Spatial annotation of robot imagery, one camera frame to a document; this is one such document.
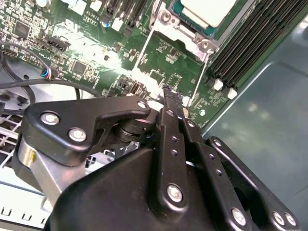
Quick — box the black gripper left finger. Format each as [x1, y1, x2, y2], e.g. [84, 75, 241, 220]
[11, 88, 191, 218]

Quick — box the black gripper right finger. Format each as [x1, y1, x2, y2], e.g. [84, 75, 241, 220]
[177, 92, 301, 231]

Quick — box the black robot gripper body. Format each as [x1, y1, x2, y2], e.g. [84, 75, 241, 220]
[44, 147, 227, 231]

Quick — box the silver CPU chip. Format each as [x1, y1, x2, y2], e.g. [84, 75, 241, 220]
[172, 0, 245, 39]

